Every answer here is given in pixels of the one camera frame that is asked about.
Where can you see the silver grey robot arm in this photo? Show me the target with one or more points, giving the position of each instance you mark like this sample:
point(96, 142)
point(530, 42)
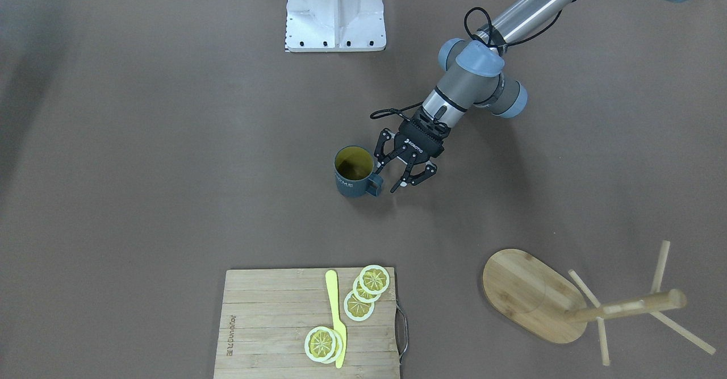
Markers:
point(473, 77)

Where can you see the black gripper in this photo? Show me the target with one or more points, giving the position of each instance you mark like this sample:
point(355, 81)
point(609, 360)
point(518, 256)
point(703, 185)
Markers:
point(413, 148)

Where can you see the dark blue mug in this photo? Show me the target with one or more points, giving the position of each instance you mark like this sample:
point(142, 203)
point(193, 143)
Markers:
point(354, 169)

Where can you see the white pedestal column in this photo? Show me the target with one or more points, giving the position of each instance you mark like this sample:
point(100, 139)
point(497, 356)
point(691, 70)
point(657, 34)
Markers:
point(335, 25)

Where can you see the wooden cutting board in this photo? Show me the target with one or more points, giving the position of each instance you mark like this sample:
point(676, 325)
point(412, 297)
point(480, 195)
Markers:
point(266, 315)

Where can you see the yellow plastic knife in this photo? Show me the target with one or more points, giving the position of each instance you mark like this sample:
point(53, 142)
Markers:
point(333, 291)

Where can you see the wooden cup rack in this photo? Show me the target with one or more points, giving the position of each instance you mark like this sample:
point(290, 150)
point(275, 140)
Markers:
point(558, 308)

